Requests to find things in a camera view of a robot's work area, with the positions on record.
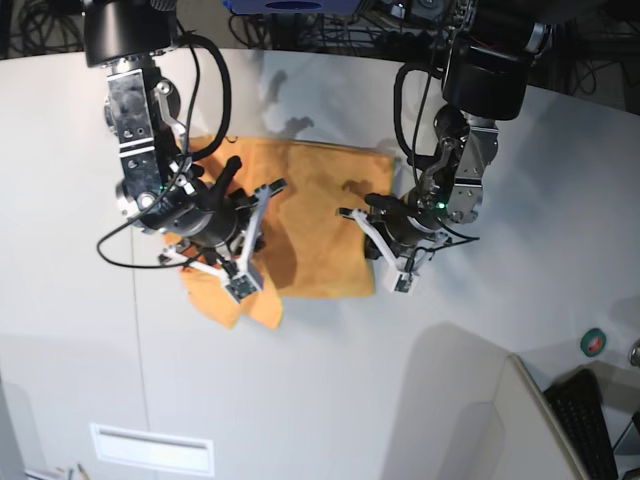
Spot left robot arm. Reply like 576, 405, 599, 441
364, 1, 552, 260

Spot black keyboard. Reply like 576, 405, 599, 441
544, 369, 618, 480

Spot white partition panel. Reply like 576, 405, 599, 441
382, 323, 589, 479

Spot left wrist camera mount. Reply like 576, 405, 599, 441
336, 208, 452, 295

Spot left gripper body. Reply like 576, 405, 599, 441
365, 193, 450, 259

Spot green tape roll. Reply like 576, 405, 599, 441
579, 328, 607, 358

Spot white table slot plate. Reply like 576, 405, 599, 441
89, 423, 215, 478

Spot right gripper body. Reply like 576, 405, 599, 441
165, 155, 258, 255

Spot orange t-shirt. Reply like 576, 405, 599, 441
180, 137, 395, 329

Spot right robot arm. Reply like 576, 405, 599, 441
83, 1, 257, 258

